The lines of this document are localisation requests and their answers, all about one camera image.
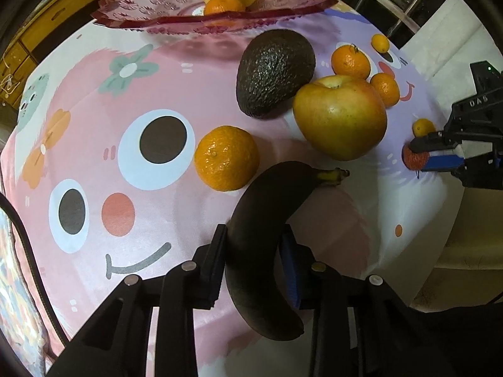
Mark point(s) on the large mandarin orange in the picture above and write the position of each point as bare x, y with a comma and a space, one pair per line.
227, 158

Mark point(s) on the red yellow apple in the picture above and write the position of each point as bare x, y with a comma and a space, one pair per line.
340, 116

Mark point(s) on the mandarin orange with stem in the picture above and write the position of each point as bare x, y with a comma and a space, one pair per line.
351, 61

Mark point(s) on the pink cartoon printed mat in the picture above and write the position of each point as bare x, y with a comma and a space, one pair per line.
118, 133

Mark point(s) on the patterned cloth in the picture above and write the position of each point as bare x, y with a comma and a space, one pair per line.
15, 302

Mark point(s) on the small yellow kumquat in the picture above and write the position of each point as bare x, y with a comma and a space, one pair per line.
380, 43
422, 127

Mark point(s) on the metal railing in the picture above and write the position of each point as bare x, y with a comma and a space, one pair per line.
393, 4

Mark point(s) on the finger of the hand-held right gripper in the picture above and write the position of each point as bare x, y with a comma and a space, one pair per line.
444, 163
432, 142

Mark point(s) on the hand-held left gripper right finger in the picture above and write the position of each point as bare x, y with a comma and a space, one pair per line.
292, 279

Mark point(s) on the dark overripe banana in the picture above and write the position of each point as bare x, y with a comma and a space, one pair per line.
255, 243

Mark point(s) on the dark avocado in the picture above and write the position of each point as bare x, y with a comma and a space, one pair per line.
273, 72

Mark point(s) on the red lychee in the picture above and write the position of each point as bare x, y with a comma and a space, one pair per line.
412, 160

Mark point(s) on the wooden cabinet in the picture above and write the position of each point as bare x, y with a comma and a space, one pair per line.
43, 27

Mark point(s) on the white sheet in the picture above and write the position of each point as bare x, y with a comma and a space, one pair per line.
440, 47

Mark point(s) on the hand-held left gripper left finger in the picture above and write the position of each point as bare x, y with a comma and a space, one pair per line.
214, 271

